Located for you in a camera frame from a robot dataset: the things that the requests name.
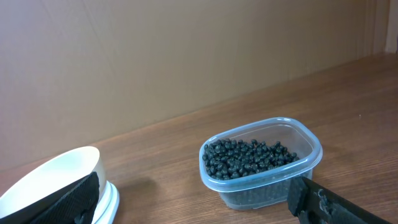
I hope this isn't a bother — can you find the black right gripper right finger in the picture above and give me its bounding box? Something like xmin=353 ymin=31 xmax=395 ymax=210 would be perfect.
xmin=287 ymin=177 xmax=389 ymax=224

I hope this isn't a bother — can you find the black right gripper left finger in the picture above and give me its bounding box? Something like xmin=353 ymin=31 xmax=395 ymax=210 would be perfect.
xmin=1 ymin=172 xmax=100 ymax=224

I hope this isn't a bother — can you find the white bowl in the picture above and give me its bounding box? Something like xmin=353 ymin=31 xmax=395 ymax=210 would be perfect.
xmin=1 ymin=146 xmax=106 ymax=218

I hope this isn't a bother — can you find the white digital kitchen scale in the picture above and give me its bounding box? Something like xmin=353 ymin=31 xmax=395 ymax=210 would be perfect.
xmin=91 ymin=181 xmax=119 ymax=224

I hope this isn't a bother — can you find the clear plastic container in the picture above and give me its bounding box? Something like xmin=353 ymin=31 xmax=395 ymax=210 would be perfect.
xmin=199 ymin=117 xmax=323 ymax=210

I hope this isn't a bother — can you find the pile of black beans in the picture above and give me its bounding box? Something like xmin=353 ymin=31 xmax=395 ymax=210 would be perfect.
xmin=201 ymin=138 xmax=299 ymax=180

